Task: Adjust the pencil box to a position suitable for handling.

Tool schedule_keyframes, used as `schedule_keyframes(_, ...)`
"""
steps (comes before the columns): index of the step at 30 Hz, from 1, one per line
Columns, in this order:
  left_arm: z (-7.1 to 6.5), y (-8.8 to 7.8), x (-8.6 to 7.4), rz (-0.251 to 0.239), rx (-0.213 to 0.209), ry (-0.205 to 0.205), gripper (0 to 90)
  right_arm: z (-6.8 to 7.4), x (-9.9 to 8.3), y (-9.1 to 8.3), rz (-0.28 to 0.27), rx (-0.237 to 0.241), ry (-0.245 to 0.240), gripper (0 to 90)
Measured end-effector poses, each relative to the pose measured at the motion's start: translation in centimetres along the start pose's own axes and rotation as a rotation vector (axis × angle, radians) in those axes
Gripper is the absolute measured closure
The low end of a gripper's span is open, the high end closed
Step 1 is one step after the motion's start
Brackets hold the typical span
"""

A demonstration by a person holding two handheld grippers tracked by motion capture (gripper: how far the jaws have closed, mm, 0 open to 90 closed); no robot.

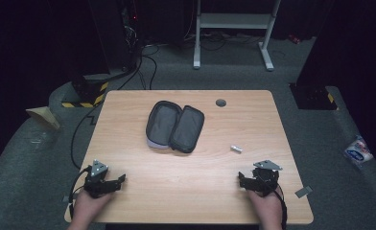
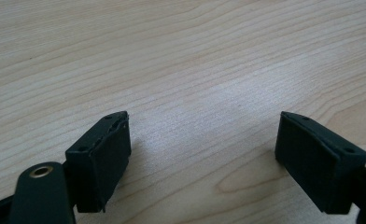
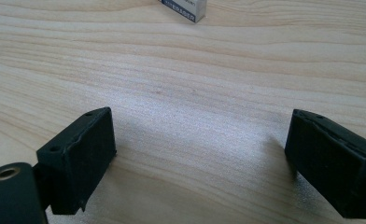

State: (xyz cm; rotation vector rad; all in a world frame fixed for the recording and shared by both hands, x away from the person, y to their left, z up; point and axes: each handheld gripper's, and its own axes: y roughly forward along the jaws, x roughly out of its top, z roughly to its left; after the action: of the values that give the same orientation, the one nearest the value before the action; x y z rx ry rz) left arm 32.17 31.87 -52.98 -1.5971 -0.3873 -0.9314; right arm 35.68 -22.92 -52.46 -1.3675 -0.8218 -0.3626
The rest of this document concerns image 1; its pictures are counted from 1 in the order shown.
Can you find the black yellow striped base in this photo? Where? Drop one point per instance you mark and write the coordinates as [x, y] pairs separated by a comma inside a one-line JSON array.
[[87, 92], [314, 97]]

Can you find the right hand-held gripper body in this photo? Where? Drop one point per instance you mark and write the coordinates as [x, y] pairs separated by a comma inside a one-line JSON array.
[[266, 179]]

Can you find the grey tape strip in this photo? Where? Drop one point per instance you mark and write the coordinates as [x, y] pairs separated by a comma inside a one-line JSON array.
[[65, 199], [303, 191]]

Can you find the person's left hand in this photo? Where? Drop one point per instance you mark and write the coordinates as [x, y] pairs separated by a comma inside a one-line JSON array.
[[88, 207]]

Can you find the white blue tissue packet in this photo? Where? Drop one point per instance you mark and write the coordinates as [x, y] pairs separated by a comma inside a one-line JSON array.
[[358, 152]]

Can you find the small silver cylinder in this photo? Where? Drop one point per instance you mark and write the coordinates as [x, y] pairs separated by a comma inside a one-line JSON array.
[[236, 149]]

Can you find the small red item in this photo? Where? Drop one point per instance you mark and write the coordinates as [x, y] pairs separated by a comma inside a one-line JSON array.
[[294, 39]]

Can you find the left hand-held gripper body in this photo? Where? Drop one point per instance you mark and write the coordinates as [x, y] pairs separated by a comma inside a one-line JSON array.
[[95, 183]]

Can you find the beige cardboard piece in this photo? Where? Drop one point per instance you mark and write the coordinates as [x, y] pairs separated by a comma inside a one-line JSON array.
[[43, 115]]

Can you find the black computer tower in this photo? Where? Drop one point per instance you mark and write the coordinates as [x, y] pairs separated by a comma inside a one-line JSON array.
[[119, 35]]

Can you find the white metal stand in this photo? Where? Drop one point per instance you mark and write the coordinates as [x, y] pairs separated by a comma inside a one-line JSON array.
[[232, 20]]

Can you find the grey pencil case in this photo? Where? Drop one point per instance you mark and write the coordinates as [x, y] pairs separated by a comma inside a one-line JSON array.
[[173, 126]]

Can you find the person's right hand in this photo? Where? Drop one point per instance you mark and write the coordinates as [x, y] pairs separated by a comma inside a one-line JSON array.
[[266, 207]]

